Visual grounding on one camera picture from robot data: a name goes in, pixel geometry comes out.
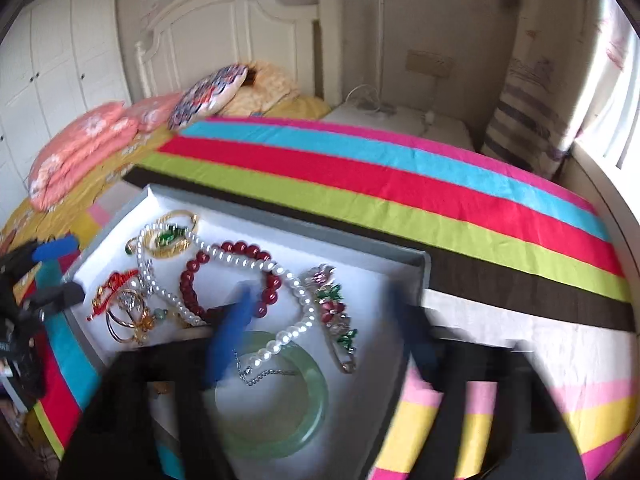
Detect patterned round pillow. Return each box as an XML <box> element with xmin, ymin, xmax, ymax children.
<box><xmin>167</xmin><ymin>64</ymin><xmax>249</xmax><ymax>131</ymax></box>

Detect beige pillow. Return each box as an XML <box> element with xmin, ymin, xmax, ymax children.
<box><xmin>220</xmin><ymin>60</ymin><xmax>301</xmax><ymax>116</ymax></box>

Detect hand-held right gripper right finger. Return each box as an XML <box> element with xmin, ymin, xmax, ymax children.
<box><xmin>394</xmin><ymin>287</ymin><xmax>586</xmax><ymax>480</ymax></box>

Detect dark red bead bracelet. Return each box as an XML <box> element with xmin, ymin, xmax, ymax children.
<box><xmin>180</xmin><ymin>241</ymin><xmax>283</xmax><ymax>318</ymax></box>

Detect silver chain jewelry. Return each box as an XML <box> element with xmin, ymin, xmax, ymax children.
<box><xmin>234</xmin><ymin>352</ymin><xmax>298</xmax><ymax>387</ymax></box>

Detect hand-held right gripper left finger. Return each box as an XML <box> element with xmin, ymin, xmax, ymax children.
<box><xmin>57</xmin><ymin>285</ymin><xmax>261</xmax><ymax>480</ymax></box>

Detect pink folded quilt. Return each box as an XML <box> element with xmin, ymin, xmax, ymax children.
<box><xmin>27</xmin><ymin>101</ymin><xmax>138</xmax><ymax>211</ymax></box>

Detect window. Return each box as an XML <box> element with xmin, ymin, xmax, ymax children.
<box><xmin>600</xmin><ymin>10</ymin><xmax>640</xmax><ymax>171</ymax></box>

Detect gold decorated bangle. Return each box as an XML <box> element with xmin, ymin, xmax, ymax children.
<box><xmin>126</xmin><ymin>210</ymin><xmax>201</xmax><ymax>261</ymax></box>

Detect striped colourful blanket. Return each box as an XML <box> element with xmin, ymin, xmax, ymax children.
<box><xmin>32</xmin><ymin>116</ymin><xmax>633</xmax><ymax>480</ymax></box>

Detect white headboard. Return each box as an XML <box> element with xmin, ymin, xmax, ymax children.
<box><xmin>136</xmin><ymin>0</ymin><xmax>341</xmax><ymax>108</ymax></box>

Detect white pearl necklace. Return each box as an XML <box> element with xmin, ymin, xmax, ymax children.
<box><xmin>137</xmin><ymin>225</ymin><xmax>318</xmax><ymax>372</ymax></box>

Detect pink pillow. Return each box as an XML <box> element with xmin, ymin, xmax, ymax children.
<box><xmin>127</xmin><ymin>92</ymin><xmax>183</xmax><ymax>133</ymax></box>

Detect green jade bangle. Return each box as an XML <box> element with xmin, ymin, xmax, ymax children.
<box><xmin>215</xmin><ymin>331</ymin><xmax>328</xmax><ymax>456</ymax></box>

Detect patterned curtain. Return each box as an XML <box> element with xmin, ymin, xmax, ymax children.
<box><xmin>480</xmin><ymin>0</ymin><xmax>616</xmax><ymax>181</ymax></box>

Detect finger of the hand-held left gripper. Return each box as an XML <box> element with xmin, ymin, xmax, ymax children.
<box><xmin>0</xmin><ymin>236</ymin><xmax>80</xmax><ymax>281</ymax></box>
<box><xmin>22</xmin><ymin>281</ymin><xmax>86</xmax><ymax>316</ymax></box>

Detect grey jewelry box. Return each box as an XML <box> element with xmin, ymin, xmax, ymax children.
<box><xmin>60</xmin><ymin>183</ymin><xmax>432</xmax><ymax>480</ymax></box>

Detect white windowsill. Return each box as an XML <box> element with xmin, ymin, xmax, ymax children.
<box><xmin>560</xmin><ymin>145</ymin><xmax>640</xmax><ymax>241</ymax></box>

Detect red and gold ornament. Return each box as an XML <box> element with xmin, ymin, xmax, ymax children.
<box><xmin>86</xmin><ymin>269</ymin><xmax>141</xmax><ymax>320</ymax></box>

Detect white cable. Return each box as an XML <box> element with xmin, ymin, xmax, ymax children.
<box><xmin>345</xmin><ymin>84</ymin><xmax>396</xmax><ymax>111</ymax></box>

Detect double gold bangle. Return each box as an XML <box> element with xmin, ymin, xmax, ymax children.
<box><xmin>106</xmin><ymin>287</ymin><xmax>168</xmax><ymax>346</ymax></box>

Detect brooch with red green stones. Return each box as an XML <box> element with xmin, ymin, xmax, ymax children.
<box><xmin>300</xmin><ymin>264</ymin><xmax>360</xmax><ymax>375</ymax></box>

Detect white wardrobe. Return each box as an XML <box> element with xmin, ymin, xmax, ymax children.
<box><xmin>0</xmin><ymin>0</ymin><xmax>132</xmax><ymax>221</ymax></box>

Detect white nightstand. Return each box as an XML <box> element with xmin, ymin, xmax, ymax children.
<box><xmin>322</xmin><ymin>102</ymin><xmax>476</xmax><ymax>151</ymax></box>

